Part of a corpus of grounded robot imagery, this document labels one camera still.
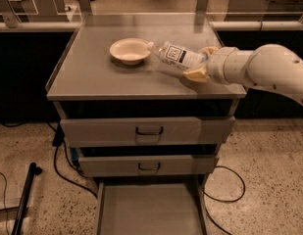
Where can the grey drawer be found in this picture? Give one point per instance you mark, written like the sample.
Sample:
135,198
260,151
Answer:
113,132
128,166
162,208

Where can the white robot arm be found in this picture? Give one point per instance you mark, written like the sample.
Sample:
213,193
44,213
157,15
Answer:
271,68

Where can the bottom grey drawer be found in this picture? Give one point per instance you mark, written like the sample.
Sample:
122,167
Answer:
162,208

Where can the black middle drawer handle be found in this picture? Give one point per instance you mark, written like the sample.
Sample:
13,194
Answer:
144,167

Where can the grey drawer cabinet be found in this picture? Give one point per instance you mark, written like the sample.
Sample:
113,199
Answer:
90,83

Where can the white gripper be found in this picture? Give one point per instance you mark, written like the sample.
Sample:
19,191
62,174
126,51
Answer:
219,66

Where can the black metal bar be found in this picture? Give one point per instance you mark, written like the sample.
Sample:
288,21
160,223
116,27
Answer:
33,170

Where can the black drawer handle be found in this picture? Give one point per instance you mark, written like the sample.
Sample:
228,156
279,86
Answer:
142,132
144,167

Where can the black top drawer handle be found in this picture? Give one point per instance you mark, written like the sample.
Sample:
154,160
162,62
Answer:
142,132

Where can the top grey drawer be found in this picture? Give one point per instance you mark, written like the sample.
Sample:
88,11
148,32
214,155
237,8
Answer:
113,132

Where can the white bowl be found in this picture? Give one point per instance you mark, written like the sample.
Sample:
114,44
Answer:
130,51

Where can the middle grey drawer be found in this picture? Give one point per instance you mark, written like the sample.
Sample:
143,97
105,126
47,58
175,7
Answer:
128,166

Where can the clear plastic bottle white cap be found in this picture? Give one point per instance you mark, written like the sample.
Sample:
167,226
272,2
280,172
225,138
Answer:
176,55

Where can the white horizontal rail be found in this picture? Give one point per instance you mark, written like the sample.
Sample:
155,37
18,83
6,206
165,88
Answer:
218,26

